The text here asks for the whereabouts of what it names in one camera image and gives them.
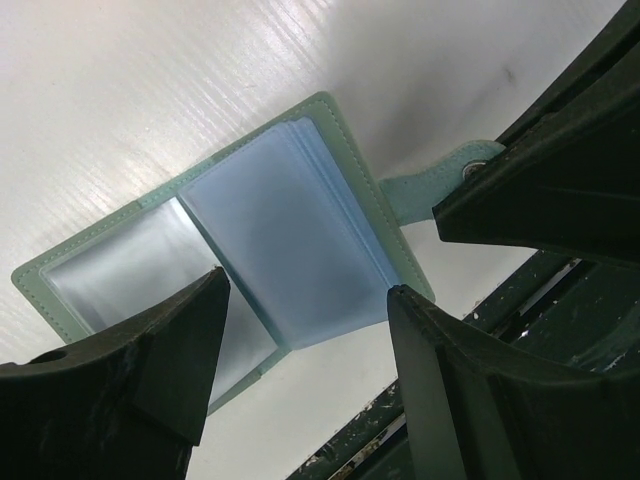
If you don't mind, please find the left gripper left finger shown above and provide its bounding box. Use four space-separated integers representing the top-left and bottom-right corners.
1 268 230 479

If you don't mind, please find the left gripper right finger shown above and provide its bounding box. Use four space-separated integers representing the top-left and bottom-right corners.
387 285 639 479

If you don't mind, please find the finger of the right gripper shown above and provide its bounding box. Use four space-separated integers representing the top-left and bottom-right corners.
434 1 639 267

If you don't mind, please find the grey-green card holder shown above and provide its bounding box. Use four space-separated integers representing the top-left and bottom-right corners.
11 92 503 410

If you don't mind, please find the blue card sleeve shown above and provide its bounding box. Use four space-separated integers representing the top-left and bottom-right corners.
43 118 398 401

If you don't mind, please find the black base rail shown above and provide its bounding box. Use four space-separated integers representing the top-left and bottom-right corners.
294 252 639 479

